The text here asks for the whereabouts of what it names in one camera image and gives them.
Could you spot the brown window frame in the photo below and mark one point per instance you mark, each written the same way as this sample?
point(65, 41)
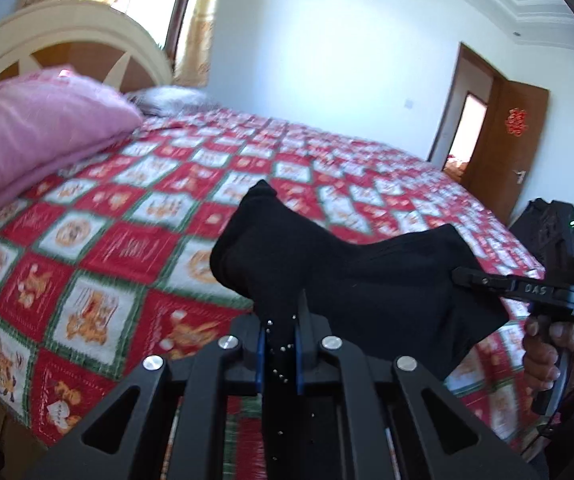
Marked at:
point(182, 5)

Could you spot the cream wooden headboard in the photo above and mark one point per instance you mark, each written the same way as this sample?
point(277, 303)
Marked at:
point(77, 22)

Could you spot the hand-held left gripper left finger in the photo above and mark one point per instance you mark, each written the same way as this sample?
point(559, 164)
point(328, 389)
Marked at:
point(261, 360)

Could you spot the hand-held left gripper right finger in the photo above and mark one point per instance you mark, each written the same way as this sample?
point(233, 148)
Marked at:
point(301, 365)

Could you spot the grey pillow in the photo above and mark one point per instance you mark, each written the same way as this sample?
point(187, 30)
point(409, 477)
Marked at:
point(172, 100)

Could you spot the pink folded quilt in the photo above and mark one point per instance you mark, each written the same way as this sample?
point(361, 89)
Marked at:
point(37, 120)

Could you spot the red paper door decoration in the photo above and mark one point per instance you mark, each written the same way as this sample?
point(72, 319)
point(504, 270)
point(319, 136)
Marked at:
point(515, 121)

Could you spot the brown wooden door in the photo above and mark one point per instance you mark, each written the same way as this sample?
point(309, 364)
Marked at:
point(507, 160)

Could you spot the red checked printed blanket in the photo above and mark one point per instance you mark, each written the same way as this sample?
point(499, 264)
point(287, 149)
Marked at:
point(142, 220)

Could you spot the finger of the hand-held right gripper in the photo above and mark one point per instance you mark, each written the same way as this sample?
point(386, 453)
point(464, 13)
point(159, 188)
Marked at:
point(482, 281)

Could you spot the black pants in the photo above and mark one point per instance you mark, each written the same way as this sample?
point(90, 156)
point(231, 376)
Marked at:
point(367, 285)

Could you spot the person's right hand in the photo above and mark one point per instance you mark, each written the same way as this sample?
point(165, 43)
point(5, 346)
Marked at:
point(539, 355)

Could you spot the brown door frame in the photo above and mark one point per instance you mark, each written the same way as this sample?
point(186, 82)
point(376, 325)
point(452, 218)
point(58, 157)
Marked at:
point(449, 110)

